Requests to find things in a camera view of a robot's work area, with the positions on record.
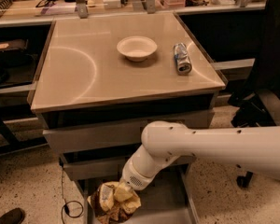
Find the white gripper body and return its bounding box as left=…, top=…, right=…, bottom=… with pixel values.
left=121, top=162, right=153, bottom=190

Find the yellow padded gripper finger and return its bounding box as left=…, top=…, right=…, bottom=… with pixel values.
left=121, top=192, right=141, bottom=215
left=114, top=182, right=133, bottom=203

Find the brown chip bag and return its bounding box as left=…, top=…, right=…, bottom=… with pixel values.
left=87, top=181, right=134, bottom=224

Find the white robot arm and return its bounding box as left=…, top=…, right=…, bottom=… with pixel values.
left=121, top=121, right=280, bottom=190

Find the bottom open grey drawer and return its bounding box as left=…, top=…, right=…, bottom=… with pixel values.
left=83, top=166, right=200, bottom=224

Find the middle grey drawer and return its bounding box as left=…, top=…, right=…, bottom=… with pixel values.
left=59, top=145, right=201, bottom=182

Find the top grey drawer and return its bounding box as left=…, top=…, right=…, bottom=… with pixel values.
left=43, top=109, right=215, bottom=154

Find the grey drawer cabinet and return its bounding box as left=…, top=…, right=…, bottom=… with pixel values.
left=27, top=12, right=228, bottom=224

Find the crushed silver soda can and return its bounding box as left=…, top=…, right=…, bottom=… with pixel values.
left=174, top=43, right=192, bottom=75

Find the white paper bowl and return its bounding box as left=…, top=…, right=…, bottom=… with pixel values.
left=117, top=36, right=158, bottom=62

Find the black office chair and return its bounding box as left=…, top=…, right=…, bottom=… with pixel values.
left=228, top=0, right=280, bottom=189

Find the black floor cable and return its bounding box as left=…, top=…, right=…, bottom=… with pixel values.
left=59, top=159, right=85, bottom=224

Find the black desk frame leg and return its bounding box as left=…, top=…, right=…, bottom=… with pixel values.
left=0, top=105, right=46, bottom=156

